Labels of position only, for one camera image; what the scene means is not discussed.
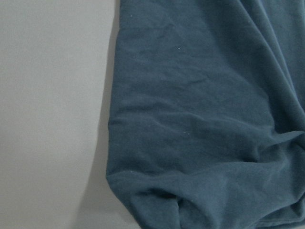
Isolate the brown paper table cover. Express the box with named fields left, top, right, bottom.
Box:
left=0, top=0, right=138, bottom=229

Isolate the black printed t-shirt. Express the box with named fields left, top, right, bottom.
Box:
left=106, top=0, right=305, bottom=229

